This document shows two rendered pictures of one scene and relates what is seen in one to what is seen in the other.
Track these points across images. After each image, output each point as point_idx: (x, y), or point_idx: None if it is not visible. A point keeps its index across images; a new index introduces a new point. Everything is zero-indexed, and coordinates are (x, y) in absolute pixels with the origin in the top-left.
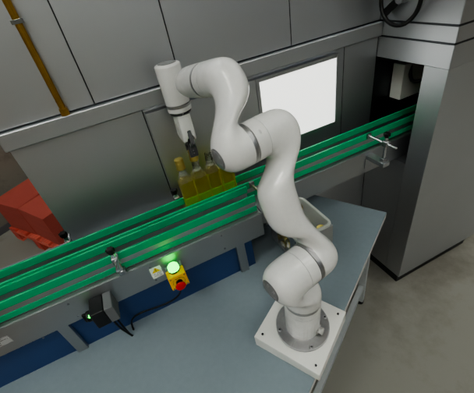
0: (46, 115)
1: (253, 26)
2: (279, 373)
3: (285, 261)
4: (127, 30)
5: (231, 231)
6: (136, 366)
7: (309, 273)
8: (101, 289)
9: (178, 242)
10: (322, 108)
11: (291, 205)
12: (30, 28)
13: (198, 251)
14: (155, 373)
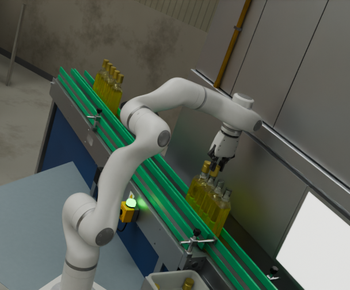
0: (212, 80)
1: (342, 145)
2: (39, 285)
3: (87, 197)
4: (271, 72)
5: (164, 236)
6: None
7: (76, 209)
8: None
9: (150, 198)
10: None
11: (109, 164)
12: (240, 35)
13: (147, 220)
14: (62, 224)
